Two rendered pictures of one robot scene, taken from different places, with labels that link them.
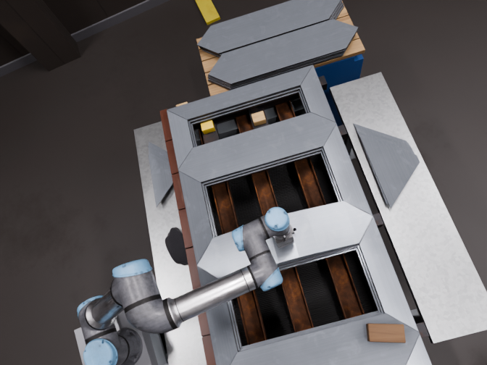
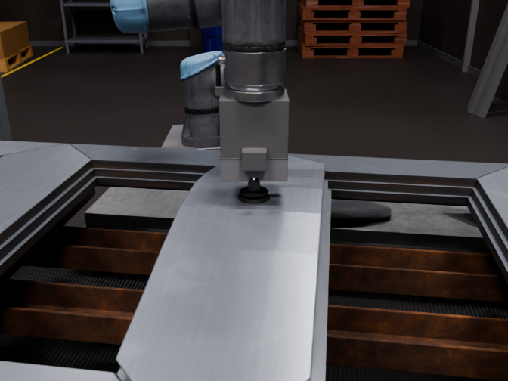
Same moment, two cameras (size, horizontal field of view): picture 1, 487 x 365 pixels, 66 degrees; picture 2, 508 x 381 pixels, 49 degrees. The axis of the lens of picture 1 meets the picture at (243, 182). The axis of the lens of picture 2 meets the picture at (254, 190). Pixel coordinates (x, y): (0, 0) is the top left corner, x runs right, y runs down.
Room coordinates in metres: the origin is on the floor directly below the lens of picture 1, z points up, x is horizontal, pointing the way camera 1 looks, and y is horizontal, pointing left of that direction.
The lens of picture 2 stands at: (0.31, -0.73, 1.22)
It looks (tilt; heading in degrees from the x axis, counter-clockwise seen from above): 23 degrees down; 89
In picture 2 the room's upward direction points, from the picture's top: straight up
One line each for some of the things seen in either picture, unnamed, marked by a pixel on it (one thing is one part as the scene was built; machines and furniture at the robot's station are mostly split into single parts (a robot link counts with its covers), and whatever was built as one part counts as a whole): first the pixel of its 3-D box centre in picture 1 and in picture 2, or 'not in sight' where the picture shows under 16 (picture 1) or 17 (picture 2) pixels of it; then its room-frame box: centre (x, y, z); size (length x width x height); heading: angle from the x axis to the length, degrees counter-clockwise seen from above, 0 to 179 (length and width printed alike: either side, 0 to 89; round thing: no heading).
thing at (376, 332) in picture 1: (385, 332); not in sight; (-0.13, -0.23, 0.89); 0.12 x 0.06 x 0.05; 65
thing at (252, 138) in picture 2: (284, 232); (252, 132); (0.32, -0.06, 1.02); 0.10 x 0.09 x 0.16; 89
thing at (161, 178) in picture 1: (163, 169); not in sight; (0.95, 0.34, 0.70); 0.39 x 0.12 x 0.04; 171
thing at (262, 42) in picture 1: (275, 40); not in sight; (1.29, -0.46, 0.82); 0.80 x 0.40 x 0.06; 81
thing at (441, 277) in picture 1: (402, 190); not in sight; (0.33, -0.62, 0.74); 1.20 x 0.26 x 0.03; 171
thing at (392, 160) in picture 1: (390, 157); not in sight; (0.48, -0.64, 0.77); 0.45 x 0.20 x 0.04; 171
